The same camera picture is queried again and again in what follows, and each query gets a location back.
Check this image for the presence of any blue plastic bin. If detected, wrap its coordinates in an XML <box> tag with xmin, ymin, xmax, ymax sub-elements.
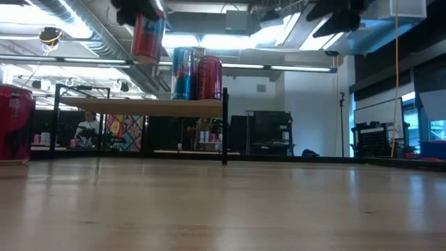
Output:
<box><xmin>419</xmin><ymin>139</ymin><xmax>446</xmax><ymax>160</ymax></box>

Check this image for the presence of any silver ventilation duct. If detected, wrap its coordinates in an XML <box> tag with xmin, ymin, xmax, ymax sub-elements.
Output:
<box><xmin>29</xmin><ymin>0</ymin><xmax>163</xmax><ymax>100</ymax></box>

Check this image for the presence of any black floor stand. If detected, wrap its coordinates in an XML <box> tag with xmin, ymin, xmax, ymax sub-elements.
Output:
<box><xmin>337</xmin><ymin>91</ymin><xmax>346</xmax><ymax>158</ymax></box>

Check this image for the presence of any colourful patterned panel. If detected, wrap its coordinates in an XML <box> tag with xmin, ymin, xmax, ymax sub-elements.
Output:
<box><xmin>106</xmin><ymin>114</ymin><xmax>144</xmax><ymax>153</ymax></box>

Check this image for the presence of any orange Fanta can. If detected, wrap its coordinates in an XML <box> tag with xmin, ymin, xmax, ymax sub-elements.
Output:
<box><xmin>131</xmin><ymin>10</ymin><xmax>167</xmax><ymax>66</ymax></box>
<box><xmin>0</xmin><ymin>83</ymin><xmax>37</xmax><ymax>165</ymax></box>

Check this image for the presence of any linear ceiling light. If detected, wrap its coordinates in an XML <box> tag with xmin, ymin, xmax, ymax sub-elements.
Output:
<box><xmin>0</xmin><ymin>54</ymin><xmax>132</xmax><ymax>70</ymax></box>
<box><xmin>222</xmin><ymin>62</ymin><xmax>338</xmax><ymax>74</ymax></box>

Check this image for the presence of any white ceiling box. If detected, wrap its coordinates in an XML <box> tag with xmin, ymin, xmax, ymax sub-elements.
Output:
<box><xmin>390</xmin><ymin>0</ymin><xmax>428</xmax><ymax>19</ymax></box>

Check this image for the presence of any black cabinet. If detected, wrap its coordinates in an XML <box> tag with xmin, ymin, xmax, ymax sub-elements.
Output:
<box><xmin>229</xmin><ymin>110</ymin><xmax>295</xmax><ymax>157</ymax></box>

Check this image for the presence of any person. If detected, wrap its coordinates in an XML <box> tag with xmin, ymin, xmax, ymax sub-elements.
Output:
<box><xmin>74</xmin><ymin>110</ymin><xmax>102</xmax><ymax>149</ymax></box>

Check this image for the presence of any silver blue slim can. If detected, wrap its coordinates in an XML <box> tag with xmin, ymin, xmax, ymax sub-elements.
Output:
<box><xmin>170</xmin><ymin>46</ymin><xmax>197</xmax><ymax>101</ymax></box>

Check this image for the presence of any black round ceiling device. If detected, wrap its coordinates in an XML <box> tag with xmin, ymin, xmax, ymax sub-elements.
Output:
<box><xmin>38</xmin><ymin>26</ymin><xmax>63</xmax><ymax>48</ymax></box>

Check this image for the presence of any wooden shelf black metal frame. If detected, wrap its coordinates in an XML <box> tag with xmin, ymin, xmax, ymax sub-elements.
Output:
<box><xmin>49</xmin><ymin>82</ymin><xmax>230</xmax><ymax>166</ymax></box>

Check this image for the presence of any black perforated rack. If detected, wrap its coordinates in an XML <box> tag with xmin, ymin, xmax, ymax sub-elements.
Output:
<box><xmin>351</xmin><ymin>121</ymin><xmax>394</xmax><ymax>158</ymax></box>

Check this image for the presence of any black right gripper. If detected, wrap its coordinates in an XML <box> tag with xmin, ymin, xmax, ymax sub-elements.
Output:
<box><xmin>305</xmin><ymin>0</ymin><xmax>369</xmax><ymax>39</ymax></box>

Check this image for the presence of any red cola can dark print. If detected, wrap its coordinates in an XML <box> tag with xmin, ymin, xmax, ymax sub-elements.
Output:
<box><xmin>196</xmin><ymin>55</ymin><xmax>224</xmax><ymax>101</ymax></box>

